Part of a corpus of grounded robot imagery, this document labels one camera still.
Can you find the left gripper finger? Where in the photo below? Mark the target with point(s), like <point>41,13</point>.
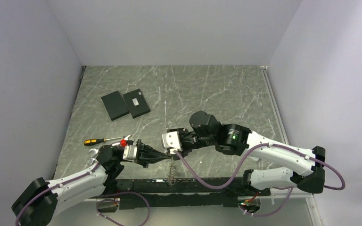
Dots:
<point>157,159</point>
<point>163,151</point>

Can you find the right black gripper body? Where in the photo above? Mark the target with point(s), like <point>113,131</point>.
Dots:
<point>192,141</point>

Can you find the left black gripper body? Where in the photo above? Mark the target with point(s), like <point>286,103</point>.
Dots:
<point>139,158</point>

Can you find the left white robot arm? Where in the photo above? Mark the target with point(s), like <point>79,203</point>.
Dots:
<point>44,199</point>

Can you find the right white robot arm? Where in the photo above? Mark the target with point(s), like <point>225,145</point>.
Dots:
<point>233,139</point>

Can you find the silver wrench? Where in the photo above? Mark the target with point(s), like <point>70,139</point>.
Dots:
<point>106,153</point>

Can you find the black box with label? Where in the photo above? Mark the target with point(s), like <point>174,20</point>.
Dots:
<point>136,103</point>

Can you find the black box lid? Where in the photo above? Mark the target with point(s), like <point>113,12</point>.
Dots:
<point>115,105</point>

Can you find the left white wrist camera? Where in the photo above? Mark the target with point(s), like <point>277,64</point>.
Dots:
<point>130,153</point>

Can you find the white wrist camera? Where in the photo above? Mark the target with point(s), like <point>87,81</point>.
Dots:
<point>171,140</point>
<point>130,153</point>

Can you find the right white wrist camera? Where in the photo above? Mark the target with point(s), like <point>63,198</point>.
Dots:
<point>171,140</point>

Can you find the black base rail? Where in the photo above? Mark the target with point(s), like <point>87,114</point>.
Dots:
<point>137,193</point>

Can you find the yellow handled screwdriver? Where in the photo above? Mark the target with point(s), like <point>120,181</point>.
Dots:
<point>96,141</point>

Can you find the aluminium frame rail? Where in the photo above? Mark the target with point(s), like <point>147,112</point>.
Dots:
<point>295,161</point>

